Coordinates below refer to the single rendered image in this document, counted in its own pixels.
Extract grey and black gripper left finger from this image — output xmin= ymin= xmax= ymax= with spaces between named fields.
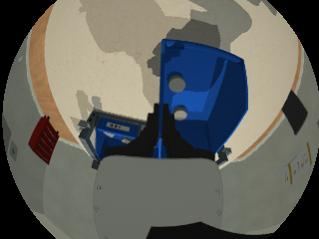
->
xmin=104 ymin=103 xmax=160 ymax=157

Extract blue bin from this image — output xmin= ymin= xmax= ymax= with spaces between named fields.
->
xmin=153 ymin=143 xmax=159 ymax=158
xmin=159 ymin=39 xmax=248 ymax=158
xmin=95 ymin=118 xmax=139 ymax=161

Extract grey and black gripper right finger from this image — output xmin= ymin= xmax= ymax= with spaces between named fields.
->
xmin=161 ymin=104 xmax=215 ymax=161

